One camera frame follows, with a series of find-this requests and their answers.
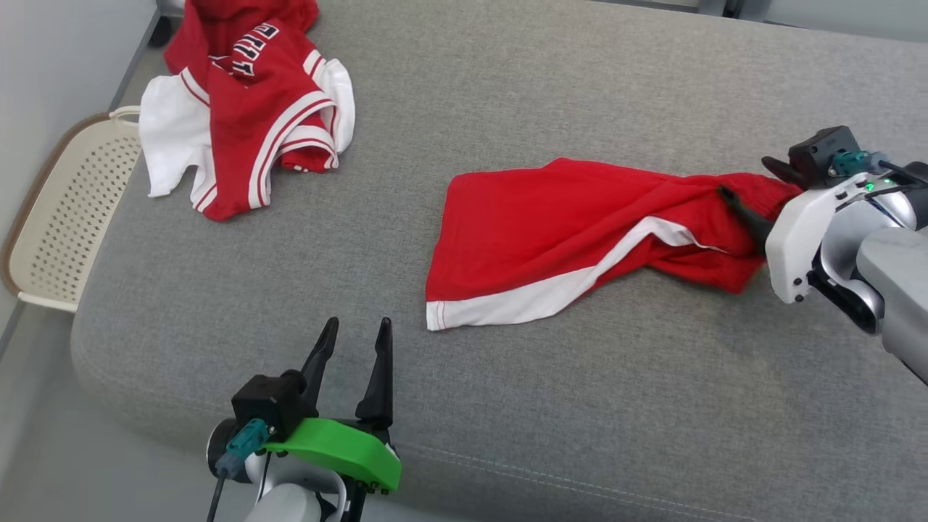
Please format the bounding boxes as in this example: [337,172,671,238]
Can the teal right camera connector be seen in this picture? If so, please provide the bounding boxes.
[829,149,872,179]

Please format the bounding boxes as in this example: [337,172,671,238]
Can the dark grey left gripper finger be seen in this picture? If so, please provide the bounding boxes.
[354,317,395,430]
[297,316,340,420]

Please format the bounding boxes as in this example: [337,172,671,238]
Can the thin black camera cable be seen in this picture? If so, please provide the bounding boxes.
[869,159,928,198]
[205,471,231,522]

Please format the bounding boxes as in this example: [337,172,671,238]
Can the teal camera connector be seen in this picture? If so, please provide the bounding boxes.
[829,149,872,179]
[216,419,275,479]

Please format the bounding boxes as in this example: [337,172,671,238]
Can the grey fabric sofa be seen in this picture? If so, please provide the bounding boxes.
[70,0,928,522]

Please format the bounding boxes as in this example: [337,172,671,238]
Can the teal left camera connector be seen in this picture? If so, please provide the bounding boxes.
[216,419,275,479]

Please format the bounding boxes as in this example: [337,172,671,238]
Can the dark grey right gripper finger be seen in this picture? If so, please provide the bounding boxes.
[761,155,808,192]
[718,184,782,253]

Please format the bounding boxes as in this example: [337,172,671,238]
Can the red shorts with white stripe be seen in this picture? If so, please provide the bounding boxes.
[425,157,803,333]

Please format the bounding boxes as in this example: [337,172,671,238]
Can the thin black left camera cable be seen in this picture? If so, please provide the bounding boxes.
[205,471,231,522]

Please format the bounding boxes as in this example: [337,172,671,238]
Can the beige perforated laundry basket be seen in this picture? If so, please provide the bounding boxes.
[0,106,144,315]

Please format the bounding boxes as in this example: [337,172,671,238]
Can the red white Bulls jersey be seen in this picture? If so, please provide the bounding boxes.
[138,0,357,223]

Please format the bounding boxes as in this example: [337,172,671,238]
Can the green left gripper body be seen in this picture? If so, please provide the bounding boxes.
[262,417,403,495]

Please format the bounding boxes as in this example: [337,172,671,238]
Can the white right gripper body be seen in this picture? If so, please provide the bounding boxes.
[765,173,872,305]

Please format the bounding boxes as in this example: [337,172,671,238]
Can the thin black right camera cable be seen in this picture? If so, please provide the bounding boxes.
[869,159,928,198]

